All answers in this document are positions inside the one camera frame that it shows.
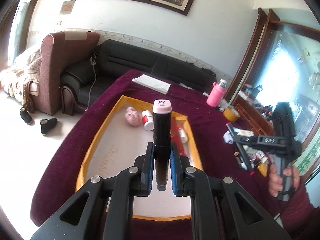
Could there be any small white red-label bottle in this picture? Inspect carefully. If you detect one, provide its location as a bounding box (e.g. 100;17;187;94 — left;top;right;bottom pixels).
177;126;188;144

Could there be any red foil packet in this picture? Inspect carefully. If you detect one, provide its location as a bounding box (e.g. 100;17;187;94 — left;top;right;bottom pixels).
170;118;190;158

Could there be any white red medicine bottle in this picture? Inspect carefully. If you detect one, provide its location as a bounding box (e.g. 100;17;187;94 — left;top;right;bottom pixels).
142;111;153;131

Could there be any black marker pen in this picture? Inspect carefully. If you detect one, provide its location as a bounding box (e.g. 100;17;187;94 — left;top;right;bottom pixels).
152;99;172;191

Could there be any pink fluffy plush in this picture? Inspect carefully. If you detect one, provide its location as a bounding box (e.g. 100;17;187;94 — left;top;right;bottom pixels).
125;107;141;127

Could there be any maroon sleeved forearm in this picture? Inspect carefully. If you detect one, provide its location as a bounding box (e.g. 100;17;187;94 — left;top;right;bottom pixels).
277;183;319;240

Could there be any person right hand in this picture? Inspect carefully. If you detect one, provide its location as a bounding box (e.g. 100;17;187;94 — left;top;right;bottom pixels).
268;163;300;197

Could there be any yellow-edged cardboard tray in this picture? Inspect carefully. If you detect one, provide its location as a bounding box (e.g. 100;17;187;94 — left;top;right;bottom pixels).
75;96;191;222

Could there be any yellow tape roll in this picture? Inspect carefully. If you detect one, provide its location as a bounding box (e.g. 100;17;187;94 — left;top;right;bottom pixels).
223;106;240;122

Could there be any white crumpled tissue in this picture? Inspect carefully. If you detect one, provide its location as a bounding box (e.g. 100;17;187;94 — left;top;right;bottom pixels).
217;99;229;112

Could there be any pink sleeved water bottle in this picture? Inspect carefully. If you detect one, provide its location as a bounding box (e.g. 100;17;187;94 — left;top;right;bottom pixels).
206;79;227;107

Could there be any white folded paper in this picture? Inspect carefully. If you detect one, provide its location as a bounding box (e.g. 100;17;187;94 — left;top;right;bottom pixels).
132;74;171;95

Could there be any wooden cabinet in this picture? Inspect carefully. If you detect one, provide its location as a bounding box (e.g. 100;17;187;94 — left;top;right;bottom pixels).
223;7;320;181

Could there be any maroon velvet bedspread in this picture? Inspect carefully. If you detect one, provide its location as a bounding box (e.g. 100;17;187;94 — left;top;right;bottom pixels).
31;70;289;239

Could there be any black leather sofa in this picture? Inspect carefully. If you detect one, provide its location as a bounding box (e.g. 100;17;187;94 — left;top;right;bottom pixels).
60;40;216;115

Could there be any right black shoe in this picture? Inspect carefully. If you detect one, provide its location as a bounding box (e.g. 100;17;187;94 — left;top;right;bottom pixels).
40;118;57;135

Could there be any black shoe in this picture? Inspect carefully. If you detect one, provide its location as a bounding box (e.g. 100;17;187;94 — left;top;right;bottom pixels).
40;118;57;135
20;107;33;125

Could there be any left black shoe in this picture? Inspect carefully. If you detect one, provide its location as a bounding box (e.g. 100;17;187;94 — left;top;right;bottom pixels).
20;107;33;125

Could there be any maroon armchair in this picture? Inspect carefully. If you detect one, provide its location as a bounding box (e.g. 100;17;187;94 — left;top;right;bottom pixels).
31;31;100;115

